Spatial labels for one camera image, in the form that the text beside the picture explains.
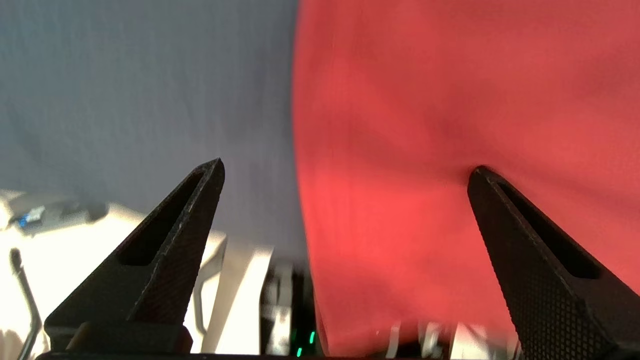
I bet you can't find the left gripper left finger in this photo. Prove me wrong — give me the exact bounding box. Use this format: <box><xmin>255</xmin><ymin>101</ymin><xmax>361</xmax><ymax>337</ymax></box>
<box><xmin>44</xmin><ymin>158</ymin><xmax>226</xmax><ymax>353</ymax></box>

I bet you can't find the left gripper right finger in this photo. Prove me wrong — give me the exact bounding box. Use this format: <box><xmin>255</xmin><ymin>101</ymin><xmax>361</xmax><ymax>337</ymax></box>
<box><xmin>467</xmin><ymin>166</ymin><xmax>640</xmax><ymax>358</ymax></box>

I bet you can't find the red printed t-shirt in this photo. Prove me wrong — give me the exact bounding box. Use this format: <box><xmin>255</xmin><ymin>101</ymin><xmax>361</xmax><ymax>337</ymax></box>
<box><xmin>291</xmin><ymin>0</ymin><xmax>640</xmax><ymax>358</ymax></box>

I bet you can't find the bed with blue sheet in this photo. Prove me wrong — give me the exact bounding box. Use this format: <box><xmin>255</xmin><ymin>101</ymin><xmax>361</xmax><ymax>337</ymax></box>
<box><xmin>0</xmin><ymin>0</ymin><xmax>310</xmax><ymax>263</ymax></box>

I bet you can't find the black power cord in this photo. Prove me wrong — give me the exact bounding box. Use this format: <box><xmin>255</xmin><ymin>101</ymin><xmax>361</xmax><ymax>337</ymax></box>
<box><xmin>9</xmin><ymin>247</ymin><xmax>45</xmax><ymax>360</ymax></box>

